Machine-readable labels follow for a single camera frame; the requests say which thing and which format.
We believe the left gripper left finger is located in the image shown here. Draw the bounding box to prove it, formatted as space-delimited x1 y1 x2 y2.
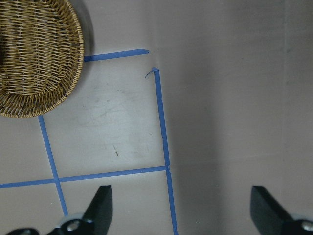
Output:
4 185 113 235

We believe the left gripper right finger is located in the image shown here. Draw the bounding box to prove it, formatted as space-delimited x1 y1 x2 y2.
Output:
250 186 313 235

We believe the woven wicker basket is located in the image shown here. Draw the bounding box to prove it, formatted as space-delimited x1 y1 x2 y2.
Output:
0 0 85 118

